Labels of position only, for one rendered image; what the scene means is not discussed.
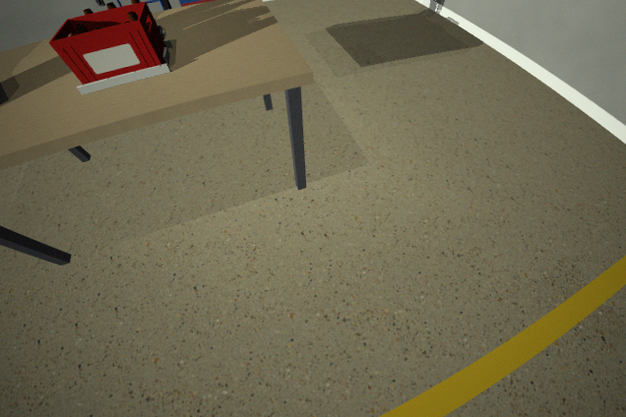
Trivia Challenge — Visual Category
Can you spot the red bottle crate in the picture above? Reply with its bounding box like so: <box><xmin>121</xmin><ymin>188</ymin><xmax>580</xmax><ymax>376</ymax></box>
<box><xmin>61</xmin><ymin>2</ymin><xmax>166</xmax><ymax>84</ymax></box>

